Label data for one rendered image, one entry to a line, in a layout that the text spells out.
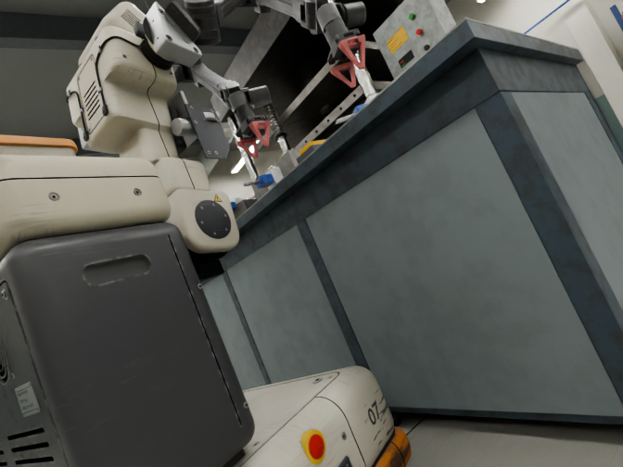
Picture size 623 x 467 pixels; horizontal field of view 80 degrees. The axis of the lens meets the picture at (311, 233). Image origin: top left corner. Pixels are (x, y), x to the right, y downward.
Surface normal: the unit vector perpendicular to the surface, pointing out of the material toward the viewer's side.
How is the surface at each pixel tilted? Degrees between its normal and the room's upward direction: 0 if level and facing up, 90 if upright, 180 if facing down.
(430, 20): 90
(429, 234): 90
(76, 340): 90
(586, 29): 90
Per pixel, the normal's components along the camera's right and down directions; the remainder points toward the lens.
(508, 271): -0.73, 0.24
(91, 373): 0.73, -0.38
